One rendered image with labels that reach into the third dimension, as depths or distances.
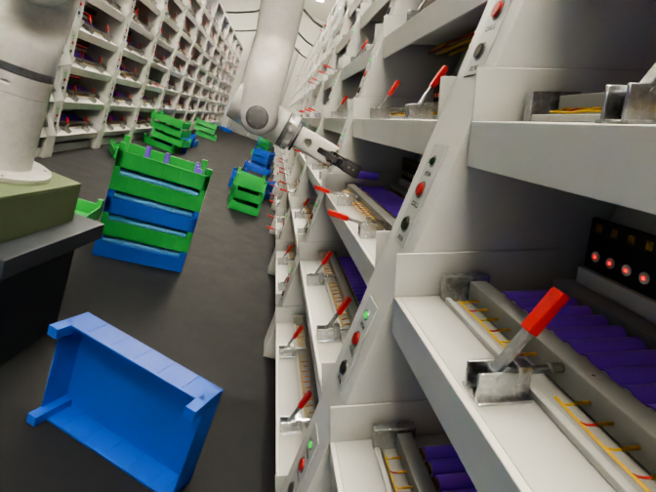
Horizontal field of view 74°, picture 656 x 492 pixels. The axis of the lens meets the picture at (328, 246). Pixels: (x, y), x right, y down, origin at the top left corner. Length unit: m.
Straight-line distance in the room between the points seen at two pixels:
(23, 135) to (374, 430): 0.79
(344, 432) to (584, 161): 0.40
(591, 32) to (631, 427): 0.37
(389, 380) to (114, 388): 0.55
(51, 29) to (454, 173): 0.80
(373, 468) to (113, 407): 0.55
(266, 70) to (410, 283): 0.60
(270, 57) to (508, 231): 0.63
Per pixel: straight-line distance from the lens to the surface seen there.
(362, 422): 0.56
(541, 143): 0.37
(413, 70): 1.19
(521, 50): 0.50
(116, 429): 0.96
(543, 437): 0.32
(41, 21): 1.03
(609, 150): 0.31
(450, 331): 0.43
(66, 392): 1.01
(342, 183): 1.15
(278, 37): 1.01
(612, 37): 0.55
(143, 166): 1.58
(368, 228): 0.71
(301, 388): 0.98
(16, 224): 0.95
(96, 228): 1.11
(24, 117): 0.98
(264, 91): 0.93
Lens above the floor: 0.65
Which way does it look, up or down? 13 degrees down
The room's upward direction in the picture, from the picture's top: 21 degrees clockwise
